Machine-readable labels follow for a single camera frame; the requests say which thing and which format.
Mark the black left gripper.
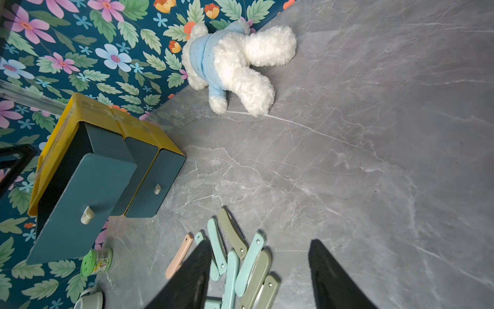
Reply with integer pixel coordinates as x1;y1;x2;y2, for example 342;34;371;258
1;144;37;197

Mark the green lidded small jar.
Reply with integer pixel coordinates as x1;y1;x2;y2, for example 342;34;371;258
81;248;113;278

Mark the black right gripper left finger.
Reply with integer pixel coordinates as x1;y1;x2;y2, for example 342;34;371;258
145;240;212;309

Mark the white round timer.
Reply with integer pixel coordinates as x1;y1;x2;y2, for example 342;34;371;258
73;288;104;309

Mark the mint knife horizontal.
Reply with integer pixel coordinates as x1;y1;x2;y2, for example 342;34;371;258
204;298;222;309

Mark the yellow drawer cabinet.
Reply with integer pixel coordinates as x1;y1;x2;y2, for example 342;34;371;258
28;93;185;216

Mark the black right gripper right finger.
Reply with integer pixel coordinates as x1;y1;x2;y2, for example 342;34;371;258
308;239;376;309

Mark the white teddy bear blue shirt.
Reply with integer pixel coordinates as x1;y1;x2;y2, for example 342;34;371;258
181;19;297;117

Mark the mint knife right slanted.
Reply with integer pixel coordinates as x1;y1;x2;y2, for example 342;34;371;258
235;231;266;297

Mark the olive knife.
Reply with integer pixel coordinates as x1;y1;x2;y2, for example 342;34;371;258
255;274;281;309
217;207;248;260
239;249;272;309

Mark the teal drawer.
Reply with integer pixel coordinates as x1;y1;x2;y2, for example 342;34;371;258
27;122;136;265
125;149;186;218
109;136;160;217

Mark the mint knife centre upright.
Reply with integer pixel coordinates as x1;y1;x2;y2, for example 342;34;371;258
221;250;240;309

